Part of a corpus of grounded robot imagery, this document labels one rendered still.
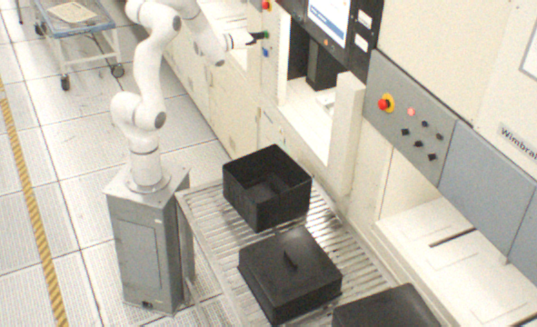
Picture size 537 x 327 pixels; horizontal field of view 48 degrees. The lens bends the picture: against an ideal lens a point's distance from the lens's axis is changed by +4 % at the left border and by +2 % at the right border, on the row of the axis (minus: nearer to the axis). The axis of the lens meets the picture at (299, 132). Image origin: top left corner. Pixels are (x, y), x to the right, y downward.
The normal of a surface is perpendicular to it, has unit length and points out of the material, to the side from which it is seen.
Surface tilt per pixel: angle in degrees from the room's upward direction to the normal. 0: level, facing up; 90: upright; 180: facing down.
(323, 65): 90
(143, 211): 90
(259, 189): 0
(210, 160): 0
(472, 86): 90
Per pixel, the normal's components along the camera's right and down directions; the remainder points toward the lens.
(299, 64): 0.47, 0.56
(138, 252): -0.29, 0.57
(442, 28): -0.88, 0.25
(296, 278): 0.06, -0.79
